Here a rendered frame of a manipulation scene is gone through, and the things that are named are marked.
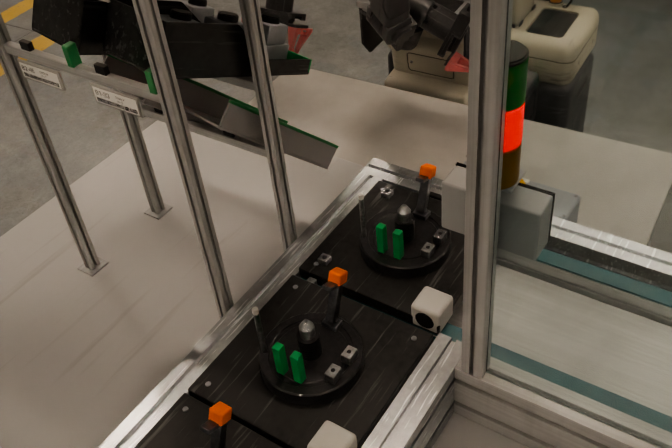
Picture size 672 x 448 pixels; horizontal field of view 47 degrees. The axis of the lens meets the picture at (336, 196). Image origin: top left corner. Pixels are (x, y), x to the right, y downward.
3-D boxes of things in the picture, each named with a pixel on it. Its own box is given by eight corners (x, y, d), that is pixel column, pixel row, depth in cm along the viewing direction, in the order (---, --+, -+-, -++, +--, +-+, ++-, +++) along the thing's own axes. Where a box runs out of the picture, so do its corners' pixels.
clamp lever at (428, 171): (418, 207, 122) (425, 162, 119) (429, 211, 121) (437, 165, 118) (408, 213, 119) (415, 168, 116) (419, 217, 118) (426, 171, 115)
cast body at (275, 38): (265, 55, 123) (272, 11, 121) (286, 63, 121) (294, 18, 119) (230, 57, 116) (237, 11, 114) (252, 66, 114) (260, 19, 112)
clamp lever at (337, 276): (329, 314, 106) (336, 265, 103) (341, 320, 105) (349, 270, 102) (314, 324, 103) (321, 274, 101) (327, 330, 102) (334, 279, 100)
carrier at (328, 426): (294, 283, 118) (283, 222, 110) (434, 343, 107) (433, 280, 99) (189, 398, 103) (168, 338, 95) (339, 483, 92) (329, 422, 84)
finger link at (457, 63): (493, 59, 148) (450, 34, 149) (475, 89, 152) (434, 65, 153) (500, 48, 153) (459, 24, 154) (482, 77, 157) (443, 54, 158)
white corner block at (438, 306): (425, 303, 112) (425, 283, 110) (453, 314, 110) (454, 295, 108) (410, 324, 110) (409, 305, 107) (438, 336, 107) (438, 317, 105)
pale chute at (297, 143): (276, 143, 140) (286, 120, 140) (328, 169, 133) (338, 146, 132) (163, 99, 117) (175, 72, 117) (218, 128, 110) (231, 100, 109)
